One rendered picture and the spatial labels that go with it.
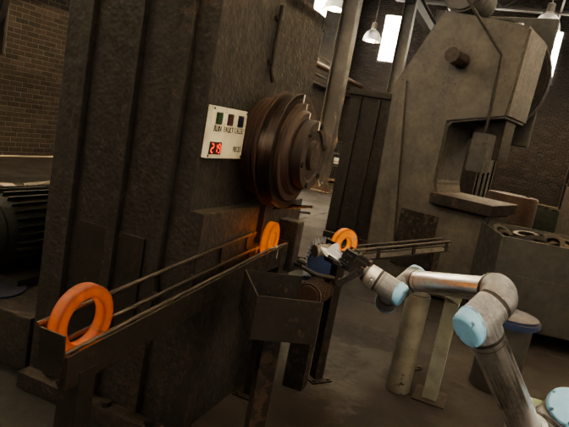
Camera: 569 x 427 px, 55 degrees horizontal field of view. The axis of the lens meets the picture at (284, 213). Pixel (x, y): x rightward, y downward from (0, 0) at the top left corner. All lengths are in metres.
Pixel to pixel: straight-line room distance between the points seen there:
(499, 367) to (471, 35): 3.41
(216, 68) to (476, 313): 1.14
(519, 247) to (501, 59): 1.47
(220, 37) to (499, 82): 3.15
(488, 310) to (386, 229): 3.25
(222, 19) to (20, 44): 7.44
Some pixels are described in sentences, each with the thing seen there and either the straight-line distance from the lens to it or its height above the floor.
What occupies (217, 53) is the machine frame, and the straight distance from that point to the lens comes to 1.91.
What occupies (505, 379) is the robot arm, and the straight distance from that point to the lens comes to 1.94.
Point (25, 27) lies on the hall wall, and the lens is 9.30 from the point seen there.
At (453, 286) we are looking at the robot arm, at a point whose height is 0.77.
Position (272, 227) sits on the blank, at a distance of 2.27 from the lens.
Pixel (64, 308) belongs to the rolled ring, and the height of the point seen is 0.72.
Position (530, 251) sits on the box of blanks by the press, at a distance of 4.12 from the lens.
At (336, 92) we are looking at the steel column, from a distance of 11.19.
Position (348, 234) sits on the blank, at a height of 0.76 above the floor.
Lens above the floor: 1.22
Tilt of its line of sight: 9 degrees down
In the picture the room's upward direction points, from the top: 10 degrees clockwise
